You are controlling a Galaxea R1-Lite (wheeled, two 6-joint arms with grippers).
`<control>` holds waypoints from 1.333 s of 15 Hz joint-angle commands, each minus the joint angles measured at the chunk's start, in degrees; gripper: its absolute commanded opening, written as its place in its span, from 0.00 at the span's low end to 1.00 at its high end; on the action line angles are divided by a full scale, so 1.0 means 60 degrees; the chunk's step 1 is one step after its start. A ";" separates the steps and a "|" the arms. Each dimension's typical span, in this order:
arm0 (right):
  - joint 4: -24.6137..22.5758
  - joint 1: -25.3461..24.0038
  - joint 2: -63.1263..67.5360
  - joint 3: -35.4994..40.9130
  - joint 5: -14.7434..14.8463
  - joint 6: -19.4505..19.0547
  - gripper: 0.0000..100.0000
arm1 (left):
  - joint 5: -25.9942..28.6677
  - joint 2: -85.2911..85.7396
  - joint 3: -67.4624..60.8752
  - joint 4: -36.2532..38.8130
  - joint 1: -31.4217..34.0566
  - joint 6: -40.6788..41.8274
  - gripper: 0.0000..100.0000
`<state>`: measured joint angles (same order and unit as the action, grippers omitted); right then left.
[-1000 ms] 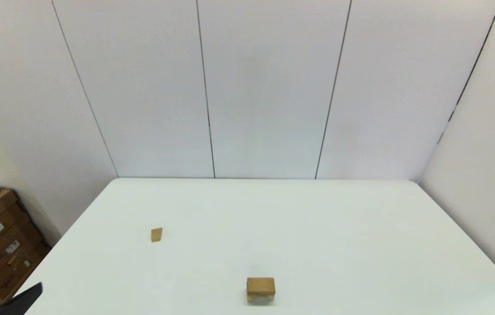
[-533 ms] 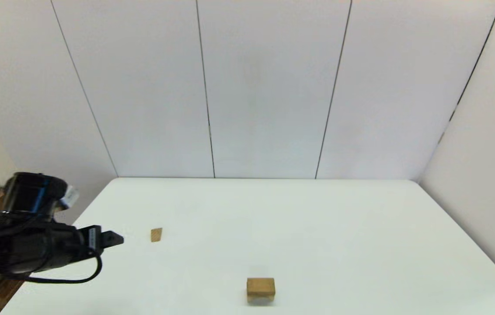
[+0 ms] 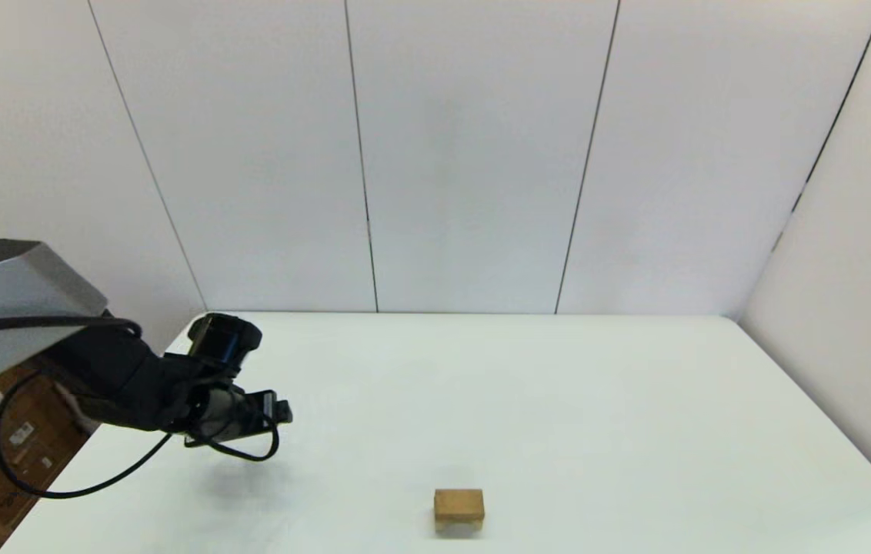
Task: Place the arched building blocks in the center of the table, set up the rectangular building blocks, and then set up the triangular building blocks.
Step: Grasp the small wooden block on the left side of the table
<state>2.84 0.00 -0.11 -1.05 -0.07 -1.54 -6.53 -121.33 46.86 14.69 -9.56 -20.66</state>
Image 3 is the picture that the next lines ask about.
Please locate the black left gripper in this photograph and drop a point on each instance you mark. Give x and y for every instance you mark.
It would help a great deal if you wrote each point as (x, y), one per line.
(216, 415)

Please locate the rectangular wooden building block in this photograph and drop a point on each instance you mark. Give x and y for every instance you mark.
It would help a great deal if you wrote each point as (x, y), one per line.
(458, 502)

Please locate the arched wooden building block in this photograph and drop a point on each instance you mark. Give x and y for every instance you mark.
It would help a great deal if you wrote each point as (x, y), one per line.
(458, 526)

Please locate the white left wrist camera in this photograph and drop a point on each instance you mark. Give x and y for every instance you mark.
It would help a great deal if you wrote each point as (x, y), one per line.
(270, 408)

